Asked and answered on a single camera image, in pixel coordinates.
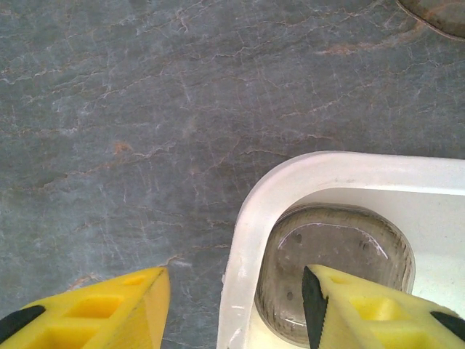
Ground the white plastic bin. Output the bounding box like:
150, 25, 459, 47
217, 151, 465, 349

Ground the clear plastic plate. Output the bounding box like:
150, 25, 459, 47
395, 0, 465, 40
254, 205, 417, 346

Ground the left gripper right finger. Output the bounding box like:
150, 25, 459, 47
302, 264, 465, 349

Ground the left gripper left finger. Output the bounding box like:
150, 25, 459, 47
0, 267, 171, 349

